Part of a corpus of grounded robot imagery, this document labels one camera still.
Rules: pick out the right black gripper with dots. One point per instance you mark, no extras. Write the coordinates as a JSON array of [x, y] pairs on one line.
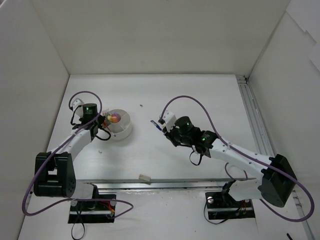
[[166, 132]]

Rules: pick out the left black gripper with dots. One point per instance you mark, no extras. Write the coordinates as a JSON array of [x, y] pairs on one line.
[[102, 120]]

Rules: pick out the blue gel pen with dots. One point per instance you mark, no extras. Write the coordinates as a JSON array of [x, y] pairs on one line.
[[156, 125]]

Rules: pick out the red gel pen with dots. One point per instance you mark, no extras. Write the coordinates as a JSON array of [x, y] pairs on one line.
[[106, 127]]

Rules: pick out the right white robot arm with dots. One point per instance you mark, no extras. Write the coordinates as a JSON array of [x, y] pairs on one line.
[[273, 176]]

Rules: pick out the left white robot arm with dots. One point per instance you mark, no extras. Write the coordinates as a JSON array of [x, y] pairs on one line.
[[57, 178]]

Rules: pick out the white round divided container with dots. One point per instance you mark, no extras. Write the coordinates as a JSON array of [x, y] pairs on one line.
[[123, 127]]

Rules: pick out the white eraser block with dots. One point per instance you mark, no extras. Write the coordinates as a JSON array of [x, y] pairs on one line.
[[145, 178]]

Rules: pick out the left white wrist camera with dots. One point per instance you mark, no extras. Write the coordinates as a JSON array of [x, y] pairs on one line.
[[76, 105]]

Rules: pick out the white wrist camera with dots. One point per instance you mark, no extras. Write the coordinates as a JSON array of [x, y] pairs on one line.
[[76, 105], [167, 121]]

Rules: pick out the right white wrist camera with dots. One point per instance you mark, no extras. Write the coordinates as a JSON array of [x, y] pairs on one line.
[[167, 121]]

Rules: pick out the front aluminium rail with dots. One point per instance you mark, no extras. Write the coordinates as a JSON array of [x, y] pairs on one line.
[[113, 185]]

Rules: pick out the aluminium table rail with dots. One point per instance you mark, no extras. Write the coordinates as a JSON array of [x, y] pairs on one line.
[[263, 143]]

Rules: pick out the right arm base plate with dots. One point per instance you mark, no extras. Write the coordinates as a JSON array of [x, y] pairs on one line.
[[222, 207]]

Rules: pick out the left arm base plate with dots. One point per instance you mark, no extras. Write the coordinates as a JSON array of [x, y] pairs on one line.
[[92, 212]]

